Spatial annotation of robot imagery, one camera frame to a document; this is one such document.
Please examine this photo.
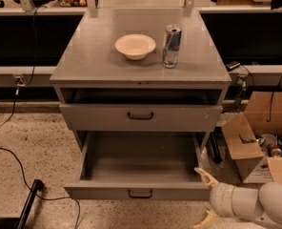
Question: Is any grey drawer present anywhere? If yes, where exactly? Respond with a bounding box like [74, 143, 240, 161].
[60, 104, 222, 132]
[65, 132, 210, 201]

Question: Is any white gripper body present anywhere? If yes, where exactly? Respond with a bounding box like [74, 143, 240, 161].
[210, 183, 264, 220]

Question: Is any black hanging cable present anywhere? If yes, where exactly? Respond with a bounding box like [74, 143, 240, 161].
[0, 5, 48, 142]

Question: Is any grey metal drawer cabinet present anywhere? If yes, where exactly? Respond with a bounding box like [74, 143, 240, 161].
[50, 9, 231, 144]

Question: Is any white paper bowl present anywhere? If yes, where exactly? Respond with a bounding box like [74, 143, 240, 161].
[115, 34, 156, 60]

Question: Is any grey top drawer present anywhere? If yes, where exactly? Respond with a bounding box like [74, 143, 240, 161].
[60, 104, 222, 132]

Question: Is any red can in box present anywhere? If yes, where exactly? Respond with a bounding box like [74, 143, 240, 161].
[267, 143, 282, 157]

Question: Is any black floor cable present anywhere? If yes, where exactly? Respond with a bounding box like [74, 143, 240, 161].
[0, 146, 82, 229]

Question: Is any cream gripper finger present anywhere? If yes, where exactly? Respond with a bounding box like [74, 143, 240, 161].
[194, 167, 219, 189]
[193, 209, 219, 229]

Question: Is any brown cardboard box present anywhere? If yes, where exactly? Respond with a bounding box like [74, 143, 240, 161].
[222, 92, 282, 184]

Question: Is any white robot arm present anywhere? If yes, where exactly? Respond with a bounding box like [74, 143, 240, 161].
[193, 167, 282, 229]

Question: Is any black metal floor bar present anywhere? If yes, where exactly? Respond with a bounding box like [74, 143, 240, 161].
[0, 179, 44, 229]

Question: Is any silver blue drink can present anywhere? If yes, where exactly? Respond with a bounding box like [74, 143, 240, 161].
[162, 25, 182, 69]

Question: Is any small black device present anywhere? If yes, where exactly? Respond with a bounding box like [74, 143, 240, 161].
[226, 61, 240, 72]

